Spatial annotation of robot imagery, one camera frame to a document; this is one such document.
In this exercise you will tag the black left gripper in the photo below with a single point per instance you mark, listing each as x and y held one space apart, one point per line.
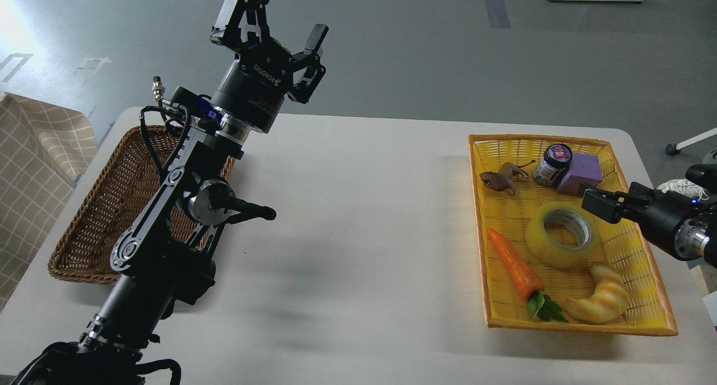
264 73

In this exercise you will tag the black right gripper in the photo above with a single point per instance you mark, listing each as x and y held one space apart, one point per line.
662 220

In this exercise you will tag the yellow tape roll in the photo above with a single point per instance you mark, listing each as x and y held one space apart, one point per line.
562 235

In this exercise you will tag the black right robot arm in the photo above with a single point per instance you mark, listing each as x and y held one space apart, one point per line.
703 236

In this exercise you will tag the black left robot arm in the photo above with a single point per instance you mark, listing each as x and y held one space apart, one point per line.
166 254

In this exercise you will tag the purple foam block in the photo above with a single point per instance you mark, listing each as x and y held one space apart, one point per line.
584 168

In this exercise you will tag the small dark jar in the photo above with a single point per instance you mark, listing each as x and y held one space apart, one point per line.
555 161

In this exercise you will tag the white sneaker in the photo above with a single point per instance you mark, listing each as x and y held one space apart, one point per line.
686 188

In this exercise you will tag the yellow wicker tray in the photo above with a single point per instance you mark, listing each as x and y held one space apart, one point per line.
620 245

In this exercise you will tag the toy croissant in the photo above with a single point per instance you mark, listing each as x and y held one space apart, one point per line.
609 300

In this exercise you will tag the brown toy dinosaur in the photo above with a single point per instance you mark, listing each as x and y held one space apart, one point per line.
502 180

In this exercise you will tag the orange toy carrot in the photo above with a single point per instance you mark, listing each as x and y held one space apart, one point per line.
526 281

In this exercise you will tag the brown wicker basket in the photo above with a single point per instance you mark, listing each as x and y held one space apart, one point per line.
125 185

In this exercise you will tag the beige checkered cloth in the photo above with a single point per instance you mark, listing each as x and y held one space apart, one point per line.
45 149

